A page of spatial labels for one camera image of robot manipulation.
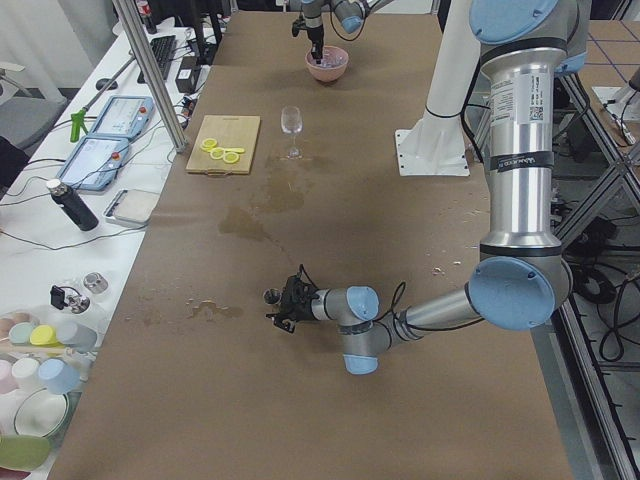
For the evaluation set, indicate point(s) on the lemon slice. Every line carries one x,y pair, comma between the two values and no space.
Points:
231,157
208,144
217,153

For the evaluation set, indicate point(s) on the green handled tool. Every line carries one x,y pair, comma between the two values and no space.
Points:
78,118

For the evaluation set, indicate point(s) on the light blue cup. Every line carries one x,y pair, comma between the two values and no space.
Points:
57,376

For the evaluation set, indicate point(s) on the yellow cup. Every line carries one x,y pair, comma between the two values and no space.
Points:
44,336

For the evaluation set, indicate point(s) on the small steel weight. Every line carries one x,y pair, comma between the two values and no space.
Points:
95,283

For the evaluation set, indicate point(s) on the lemon slice far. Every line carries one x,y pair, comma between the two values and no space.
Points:
208,144

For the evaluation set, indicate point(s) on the blue teach pendant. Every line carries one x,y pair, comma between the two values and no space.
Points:
124,116
94,163

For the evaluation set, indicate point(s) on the bamboo cutting board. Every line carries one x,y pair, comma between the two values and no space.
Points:
231,131

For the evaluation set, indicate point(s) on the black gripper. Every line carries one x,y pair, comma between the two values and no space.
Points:
316,33
303,308

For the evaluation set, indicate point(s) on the aluminium frame post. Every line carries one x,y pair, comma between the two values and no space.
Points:
140,45

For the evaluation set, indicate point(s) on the clear wine glass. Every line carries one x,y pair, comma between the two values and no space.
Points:
291,125

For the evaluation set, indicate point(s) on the blue teach pendant far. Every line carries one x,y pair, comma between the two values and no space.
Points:
124,116

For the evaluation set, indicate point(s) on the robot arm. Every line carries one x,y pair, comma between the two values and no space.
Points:
521,47
352,16

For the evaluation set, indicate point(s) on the black power adapter box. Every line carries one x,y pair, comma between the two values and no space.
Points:
187,77

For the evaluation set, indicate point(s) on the white plate green rim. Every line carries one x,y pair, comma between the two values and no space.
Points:
42,414

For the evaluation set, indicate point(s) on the lemon slice middle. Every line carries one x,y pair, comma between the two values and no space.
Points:
217,153

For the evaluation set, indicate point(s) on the blue teach pendant near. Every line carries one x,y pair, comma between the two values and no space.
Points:
94,163

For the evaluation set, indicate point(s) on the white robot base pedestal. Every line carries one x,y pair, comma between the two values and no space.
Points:
435,145

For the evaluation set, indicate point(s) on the black keyboard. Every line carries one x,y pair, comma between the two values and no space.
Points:
163,49

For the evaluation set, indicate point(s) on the grey tray with white pad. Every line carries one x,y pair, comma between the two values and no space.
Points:
131,207

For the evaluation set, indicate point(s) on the steel double jigger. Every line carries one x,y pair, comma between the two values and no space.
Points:
272,296

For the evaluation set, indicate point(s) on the black water bottle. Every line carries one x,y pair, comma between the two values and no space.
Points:
72,204

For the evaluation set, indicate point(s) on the lemon slice near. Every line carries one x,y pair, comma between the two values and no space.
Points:
231,157

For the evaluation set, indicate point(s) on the pink bowl of ice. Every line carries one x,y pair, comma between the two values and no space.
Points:
331,67

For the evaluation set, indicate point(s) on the green bowl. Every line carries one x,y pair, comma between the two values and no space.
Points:
24,452

